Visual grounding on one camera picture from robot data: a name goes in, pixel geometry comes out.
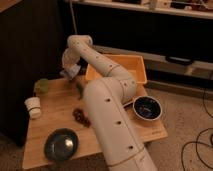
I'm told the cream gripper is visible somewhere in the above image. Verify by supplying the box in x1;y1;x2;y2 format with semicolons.
62;49;80;69

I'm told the light blue towel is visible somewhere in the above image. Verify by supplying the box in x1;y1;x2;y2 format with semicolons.
60;64;81;80

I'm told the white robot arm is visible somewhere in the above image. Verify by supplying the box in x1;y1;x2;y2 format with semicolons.
62;35;158;171

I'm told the green plastic cup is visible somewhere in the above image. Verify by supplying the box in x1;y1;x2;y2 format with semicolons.
34;78;49;94

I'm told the white cup with band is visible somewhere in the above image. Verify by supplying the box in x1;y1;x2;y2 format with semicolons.
24;97;42;119

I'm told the green pepper toy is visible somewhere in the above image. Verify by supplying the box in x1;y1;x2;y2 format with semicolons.
76;82;84;100

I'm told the wooden table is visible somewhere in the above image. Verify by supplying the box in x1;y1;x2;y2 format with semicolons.
21;75;169;171

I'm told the dark red grape bunch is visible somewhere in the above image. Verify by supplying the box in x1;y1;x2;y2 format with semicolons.
73;108;91;128

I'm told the yellow plastic bin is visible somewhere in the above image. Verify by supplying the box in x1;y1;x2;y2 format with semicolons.
85;54;147;85

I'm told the grey lower shelf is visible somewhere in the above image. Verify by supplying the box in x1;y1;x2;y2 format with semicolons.
95;45;213;79

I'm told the dark metal plate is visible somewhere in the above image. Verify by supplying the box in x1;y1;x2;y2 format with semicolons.
44;128;79;162

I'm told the dark blue bowl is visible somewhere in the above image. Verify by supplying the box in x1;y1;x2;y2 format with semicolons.
133;96;162;121

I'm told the white upper shelf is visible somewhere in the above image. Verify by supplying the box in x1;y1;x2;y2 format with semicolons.
72;0;213;20

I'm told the black floor cable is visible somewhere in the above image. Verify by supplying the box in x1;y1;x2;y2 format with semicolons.
180;71;213;171

